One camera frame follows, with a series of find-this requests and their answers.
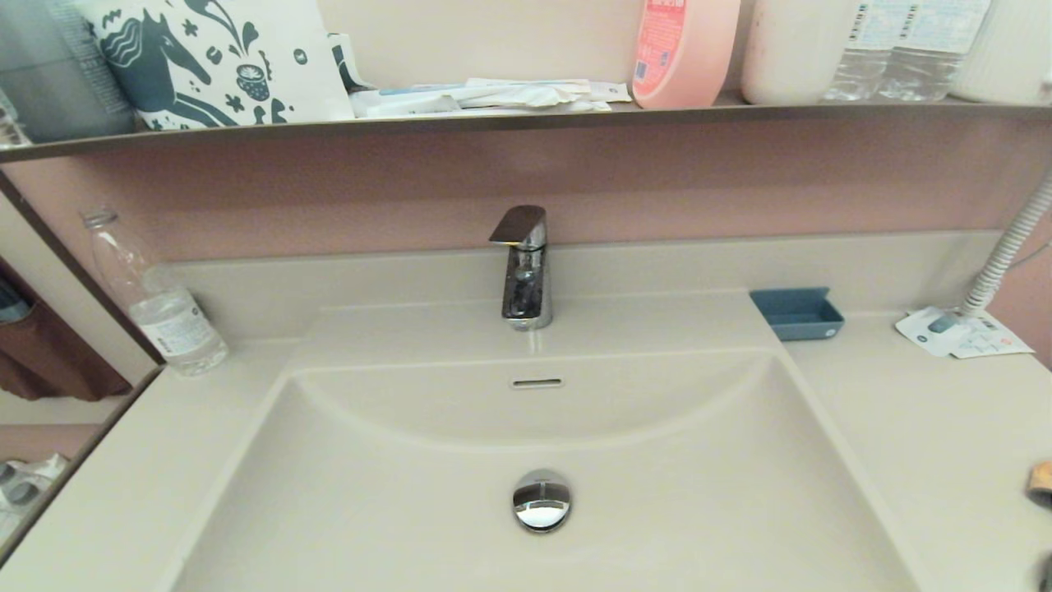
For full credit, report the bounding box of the chrome faucet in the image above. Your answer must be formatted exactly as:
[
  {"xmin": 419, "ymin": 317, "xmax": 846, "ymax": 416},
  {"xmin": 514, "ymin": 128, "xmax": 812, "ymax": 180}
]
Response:
[{"xmin": 488, "ymin": 205, "xmax": 553, "ymax": 331}]

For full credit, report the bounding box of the orange microfibre cloth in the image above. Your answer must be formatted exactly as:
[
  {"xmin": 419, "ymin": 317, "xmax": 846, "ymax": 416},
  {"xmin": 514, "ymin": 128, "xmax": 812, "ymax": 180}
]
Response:
[{"xmin": 1026, "ymin": 460, "xmax": 1052, "ymax": 509}]

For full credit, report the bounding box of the white ceramic sink basin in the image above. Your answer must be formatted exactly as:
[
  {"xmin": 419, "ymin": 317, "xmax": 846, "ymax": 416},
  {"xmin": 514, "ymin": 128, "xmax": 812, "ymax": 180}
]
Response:
[{"xmin": 168, "ymin": 292, "xmax": 938, "ymax": 592}]

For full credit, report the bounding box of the white crumpled wrapper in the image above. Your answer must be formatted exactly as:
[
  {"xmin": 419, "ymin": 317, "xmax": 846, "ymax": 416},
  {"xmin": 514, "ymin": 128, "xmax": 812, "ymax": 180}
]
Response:
[{"xmin": 459, "ymin": 77, "xmax": 634, "ymax": 113}]

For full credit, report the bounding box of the chrome drain stopper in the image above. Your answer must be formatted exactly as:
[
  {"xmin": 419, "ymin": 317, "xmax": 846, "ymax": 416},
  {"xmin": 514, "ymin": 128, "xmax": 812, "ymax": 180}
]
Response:
[{"xmin": 511, "ymin": 469, "xmax": 573, "ymax": 533}]

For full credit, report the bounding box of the white toothbrush packet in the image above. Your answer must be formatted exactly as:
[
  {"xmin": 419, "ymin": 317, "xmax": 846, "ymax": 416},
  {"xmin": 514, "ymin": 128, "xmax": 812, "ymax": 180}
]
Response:
[{"xmin": 349, "ymin": 82, "xmax": 472, "ymax": 118}]

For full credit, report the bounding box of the blue soap dish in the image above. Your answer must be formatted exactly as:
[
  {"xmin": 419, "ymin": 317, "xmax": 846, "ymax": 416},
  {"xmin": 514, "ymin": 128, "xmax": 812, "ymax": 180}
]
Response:
[{"xmin": 749, "ymin": 287, "xmax": 846, "ymax": 341}]

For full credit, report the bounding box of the pink lotion bottle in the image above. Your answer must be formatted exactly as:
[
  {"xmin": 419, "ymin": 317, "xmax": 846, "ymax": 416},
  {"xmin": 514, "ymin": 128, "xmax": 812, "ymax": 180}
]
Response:
[{"xmin": 631, "ymin": 0, "xmax": 741, "ymax": 110}]

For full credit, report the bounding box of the black white sachet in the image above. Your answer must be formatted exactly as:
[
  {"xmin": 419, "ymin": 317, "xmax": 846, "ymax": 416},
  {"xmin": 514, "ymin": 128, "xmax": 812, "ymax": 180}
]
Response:
[{"xmin": 329, "ymin": 33, "xmax": 375, "ymax": 93}]

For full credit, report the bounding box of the clear plastic water bottle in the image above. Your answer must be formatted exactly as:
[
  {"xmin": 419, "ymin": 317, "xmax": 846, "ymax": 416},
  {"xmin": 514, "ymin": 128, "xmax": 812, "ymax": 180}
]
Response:
[{"xmin": 81, "ymin": 207, "xmax": 229, "ymax": 377}]

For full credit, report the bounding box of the white smooth jar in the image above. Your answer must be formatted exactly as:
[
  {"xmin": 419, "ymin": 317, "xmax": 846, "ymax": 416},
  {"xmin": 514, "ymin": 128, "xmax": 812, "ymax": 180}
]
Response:
[{"xmin": 741, "ymin": 0, "xmax": 858, "ymax": 106}]

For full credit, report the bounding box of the white horse print bag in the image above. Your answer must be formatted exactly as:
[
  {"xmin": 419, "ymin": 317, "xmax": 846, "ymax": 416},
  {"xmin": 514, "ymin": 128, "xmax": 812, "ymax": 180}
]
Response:
[{"xmin": 74, "ymin": 0, "xmax": 356, "ymax": 131}]

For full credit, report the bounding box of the white printed paper packet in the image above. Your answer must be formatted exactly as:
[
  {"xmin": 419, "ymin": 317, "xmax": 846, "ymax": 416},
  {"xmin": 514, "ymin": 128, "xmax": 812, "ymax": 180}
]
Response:
[{"xmin": 894, "ymin": 307, "xmax": 1036, "ymax": 359}]

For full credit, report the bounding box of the brown hanging towel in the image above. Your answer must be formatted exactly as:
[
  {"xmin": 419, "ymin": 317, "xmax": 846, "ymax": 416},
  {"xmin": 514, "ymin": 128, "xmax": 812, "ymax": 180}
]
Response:
[{"xmin": 0, "ymin": 280, "xmax": 132, "ymax": 402}]

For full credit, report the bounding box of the white grey bundle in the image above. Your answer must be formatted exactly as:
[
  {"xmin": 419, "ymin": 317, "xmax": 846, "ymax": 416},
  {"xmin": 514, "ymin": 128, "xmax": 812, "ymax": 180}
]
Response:
[{"xmin": 0, "ymin": 452, "xmax": 71, "ymax": 543}]

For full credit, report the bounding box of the white ribbed container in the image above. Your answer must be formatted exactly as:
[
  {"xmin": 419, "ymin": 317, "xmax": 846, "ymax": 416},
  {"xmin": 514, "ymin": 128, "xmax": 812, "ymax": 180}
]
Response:
[{"xmin": 951, "ymin": 0, "xmax": 1052, "ymax": 105}]

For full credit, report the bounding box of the brown wall shelf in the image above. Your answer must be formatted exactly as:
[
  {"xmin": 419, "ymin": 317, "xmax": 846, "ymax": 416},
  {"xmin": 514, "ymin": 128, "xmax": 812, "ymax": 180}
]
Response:
[{"xmin": 0, "ymin": 90, "xmax": 1052, "ymax": 163}]

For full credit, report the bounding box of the white corrugated hose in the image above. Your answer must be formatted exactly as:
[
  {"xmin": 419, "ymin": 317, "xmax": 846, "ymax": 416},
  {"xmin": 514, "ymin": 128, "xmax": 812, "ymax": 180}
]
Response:
[{"xmin": 960, "ymin": 173, "xmax": 1052, "ymax": 317}]

